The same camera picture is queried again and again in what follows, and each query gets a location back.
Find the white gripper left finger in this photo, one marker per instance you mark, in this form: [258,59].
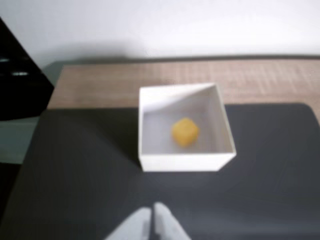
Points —
[135,227]

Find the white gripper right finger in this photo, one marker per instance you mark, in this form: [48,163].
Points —
[167,227]

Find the yellow cube block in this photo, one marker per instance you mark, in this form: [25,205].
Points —
[185,132]

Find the white open box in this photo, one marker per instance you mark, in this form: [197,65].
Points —
[187,163]

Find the dark grey mat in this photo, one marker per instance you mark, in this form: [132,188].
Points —
[75,175]

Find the large black object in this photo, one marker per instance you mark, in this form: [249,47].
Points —
[17,82]

